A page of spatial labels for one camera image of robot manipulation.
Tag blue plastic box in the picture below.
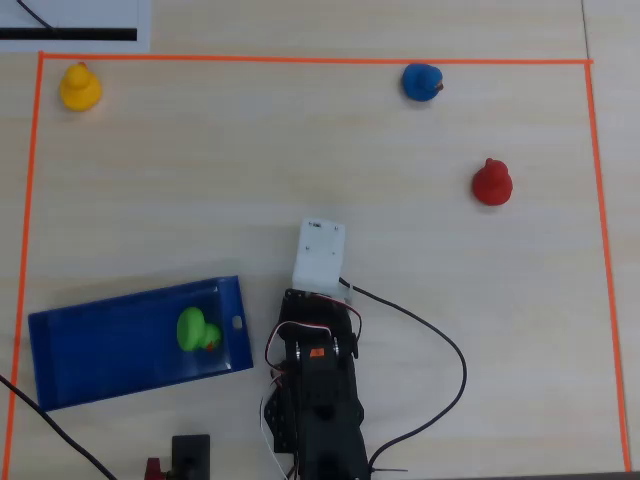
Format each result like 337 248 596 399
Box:
27 274 255 413

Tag red rubber duck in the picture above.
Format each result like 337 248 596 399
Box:
471 157 514 207

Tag orange tape border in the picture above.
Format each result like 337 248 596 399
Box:
5 51 633 474

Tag black table clamp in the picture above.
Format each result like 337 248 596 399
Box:
170 433 212 480

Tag thin black cable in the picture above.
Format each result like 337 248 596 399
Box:
16 0 57 31

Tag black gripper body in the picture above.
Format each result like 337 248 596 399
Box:
278 288 362 362

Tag yellow rubber duck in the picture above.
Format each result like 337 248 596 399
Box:
58 61 104 112

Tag red white servo wires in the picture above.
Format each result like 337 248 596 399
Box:
259 303 365 480

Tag green rubber duck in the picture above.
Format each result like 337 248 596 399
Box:
176 306 224 354

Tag black camera cable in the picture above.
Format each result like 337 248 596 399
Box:
338 276 470 469

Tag blue rubber duck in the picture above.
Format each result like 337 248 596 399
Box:
400 62 445 103

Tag white camera housing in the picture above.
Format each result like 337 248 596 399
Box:
290 217 357 307

